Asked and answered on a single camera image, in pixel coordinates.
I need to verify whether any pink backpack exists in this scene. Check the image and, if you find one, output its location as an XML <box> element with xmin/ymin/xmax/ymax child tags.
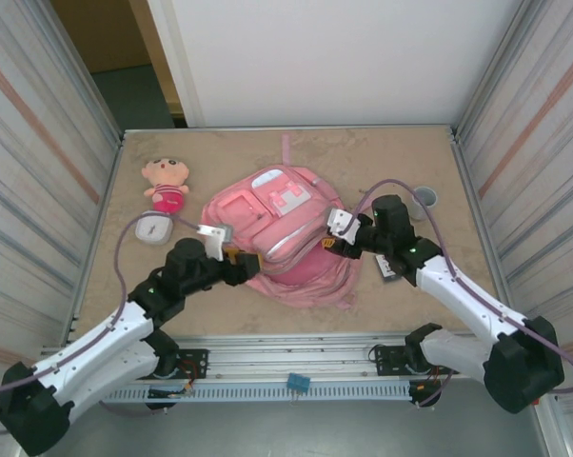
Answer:
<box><xmin>201</xmin><ymin>132</ymin><xmax>362</xmax><ymax>310</ymax></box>

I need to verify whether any black white card box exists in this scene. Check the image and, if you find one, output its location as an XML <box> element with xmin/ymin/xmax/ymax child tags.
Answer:
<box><xmin>374</xmin><ymin>254</ymin><xmax>402</xmax><ymax>286</ymax></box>

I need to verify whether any pink plush doll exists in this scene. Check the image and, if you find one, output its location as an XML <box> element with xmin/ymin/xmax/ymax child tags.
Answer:
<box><xmin>141</xmin><ymin>158</ymin><xmax>192</xmax><ymax>214</ymax></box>

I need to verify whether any white square alarm clock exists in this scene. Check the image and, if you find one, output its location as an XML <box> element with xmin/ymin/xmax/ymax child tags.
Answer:
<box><xmin>133</xmin><ymin>212</ymin><xmax>174</xmax><ymax>248</ymax></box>

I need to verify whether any grey cup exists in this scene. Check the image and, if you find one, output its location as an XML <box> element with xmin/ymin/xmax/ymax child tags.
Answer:
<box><xmin>409</xmin><ymin>185</ymin><xmax>439</xmax><ymax>221</ymax></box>

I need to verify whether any blue connector block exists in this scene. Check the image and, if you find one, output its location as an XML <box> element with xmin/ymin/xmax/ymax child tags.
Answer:
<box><xmin>286</xmin><ymin>372</ymin><xmax>311</xmax><ymax>394</ymax></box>

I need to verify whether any black power connector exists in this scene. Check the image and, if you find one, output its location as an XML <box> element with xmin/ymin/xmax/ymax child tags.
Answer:
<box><xmin>408</xmin><ymin>378</ymin><xmax>444</xmax><ymax>410</ymax></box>
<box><xmin>146</xmin><ymin>386</ymin><xmax>195</xmax><ymax>413</ymax></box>

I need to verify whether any translucent side panel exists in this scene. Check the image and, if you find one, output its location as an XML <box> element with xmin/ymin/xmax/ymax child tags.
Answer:
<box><xmin>450</xmin><ymin>0</ymin><xmax>573</xmax><ymax>457</ymax></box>
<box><xmin>0</xmin><ymin>0</ymin><xmax>126</xmax><ymax>457</ymax></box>

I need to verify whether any beige door jamb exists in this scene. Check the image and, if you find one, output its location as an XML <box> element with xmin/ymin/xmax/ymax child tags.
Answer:
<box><xmin>128</xmin><ymin>0</ymin><xmax>186</xmax><ymax>118</ymax></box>

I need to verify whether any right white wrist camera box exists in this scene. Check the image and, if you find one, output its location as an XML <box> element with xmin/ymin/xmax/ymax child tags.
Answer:
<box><xmin>325</xmin><ymin>208</ymin><xmax>359</xmax><ymax>239</ymax></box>

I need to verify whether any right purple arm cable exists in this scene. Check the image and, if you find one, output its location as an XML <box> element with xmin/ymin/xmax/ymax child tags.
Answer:
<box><xmin>338</xmin><ymin>178</ymin><xmax>573</xmax><ymax>409</ymax></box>

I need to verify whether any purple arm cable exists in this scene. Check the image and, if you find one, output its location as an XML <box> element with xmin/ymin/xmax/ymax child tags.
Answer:
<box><xmin>338</xmin><ymin>178</ymin><xmax>573</xmax><ymax>409</ymax></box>
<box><xmin>0</xmin><ymin>214</ymin><xmax>207</xmax><ymax>437</ymax></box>

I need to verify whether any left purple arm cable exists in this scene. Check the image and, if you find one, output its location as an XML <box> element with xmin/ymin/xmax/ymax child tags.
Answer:
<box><xmin>0</xmin><ymin>214</ymin><xmax>207</xmax><ymax>437</ymax></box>

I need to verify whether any aluminium rail frame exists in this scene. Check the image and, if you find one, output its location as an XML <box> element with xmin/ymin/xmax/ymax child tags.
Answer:
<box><xmin>33</xmin><ymin>332</ymin><xmax>552</xmax><ymax>382</ymax></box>

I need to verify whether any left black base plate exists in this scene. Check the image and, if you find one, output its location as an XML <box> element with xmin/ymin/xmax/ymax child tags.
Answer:
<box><xmin>124</xmin><ymin>348</ymin><xmax>209</xmax><ymax>381</ymax></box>

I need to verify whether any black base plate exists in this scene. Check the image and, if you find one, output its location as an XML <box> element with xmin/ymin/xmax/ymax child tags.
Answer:
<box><xmin>124</xmin><ymin>348</ymin><xmax>209</xmax><ymax>381</ymax></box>
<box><xmin>372</xmin><ymin>345</ymin><xmax>461</xmax><ymax>377</ymax></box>

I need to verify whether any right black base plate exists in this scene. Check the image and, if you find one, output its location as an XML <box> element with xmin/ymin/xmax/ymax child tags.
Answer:
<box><xmin>372</xmin><ymin>345</ymin><xmax>461</xmax><ymax>377</ymax></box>

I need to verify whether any white slotted cable duct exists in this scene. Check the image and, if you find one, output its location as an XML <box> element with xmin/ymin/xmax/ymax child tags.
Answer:
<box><xmin>50</xmin><ymin>383</ymin><xmax>414</xmax><ymax>404</ymax></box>

